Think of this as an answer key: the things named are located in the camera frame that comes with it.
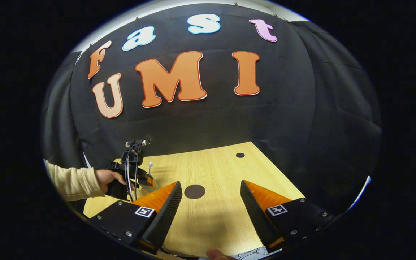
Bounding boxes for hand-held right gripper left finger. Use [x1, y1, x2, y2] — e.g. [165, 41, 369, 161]
[91, 181, 183, 255]

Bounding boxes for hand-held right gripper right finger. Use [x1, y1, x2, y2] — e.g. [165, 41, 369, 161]
[240, 180, 335, 254]

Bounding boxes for dark brown round coaster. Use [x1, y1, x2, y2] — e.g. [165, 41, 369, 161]
[184, 184, 206, 200]

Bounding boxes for wooden desktop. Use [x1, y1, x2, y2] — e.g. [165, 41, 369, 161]
[83, 142, 306, 259]

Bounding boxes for black backdrop cloth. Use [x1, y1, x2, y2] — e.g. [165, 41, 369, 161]
[42, 4, 382, 217]

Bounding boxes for black cable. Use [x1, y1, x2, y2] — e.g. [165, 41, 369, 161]
[125, 141, 143, 202]

